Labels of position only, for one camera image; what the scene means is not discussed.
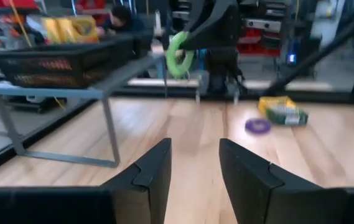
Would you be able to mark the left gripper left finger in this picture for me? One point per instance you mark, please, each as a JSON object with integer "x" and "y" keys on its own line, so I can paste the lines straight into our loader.
{"x": 71, "y": 205}

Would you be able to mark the grey metal shelf riser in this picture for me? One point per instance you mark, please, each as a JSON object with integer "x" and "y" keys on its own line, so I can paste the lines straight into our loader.
{"x": 108, "y": 93}

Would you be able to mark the red storage bins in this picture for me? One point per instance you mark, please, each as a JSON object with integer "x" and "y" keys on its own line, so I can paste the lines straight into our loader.
{"x": 257, "y": 43}

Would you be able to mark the person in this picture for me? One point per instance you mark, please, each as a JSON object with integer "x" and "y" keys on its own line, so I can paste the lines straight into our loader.
{"x": 120, "y": 20}

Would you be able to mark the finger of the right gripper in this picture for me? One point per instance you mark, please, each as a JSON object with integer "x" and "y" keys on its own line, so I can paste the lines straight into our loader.
{"x": 197, "y": 12}
{"x": 207, "y": 31}

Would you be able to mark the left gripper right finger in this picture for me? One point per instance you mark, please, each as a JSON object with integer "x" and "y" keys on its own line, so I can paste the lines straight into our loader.
{"x": 288, "y": 205}

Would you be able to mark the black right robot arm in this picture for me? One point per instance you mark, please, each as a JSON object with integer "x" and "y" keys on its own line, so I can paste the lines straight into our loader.
{"x": 223, "y": 71}

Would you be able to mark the black table frame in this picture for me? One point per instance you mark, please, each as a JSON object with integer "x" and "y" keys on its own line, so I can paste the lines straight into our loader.
{"x": 304, "y": 62}

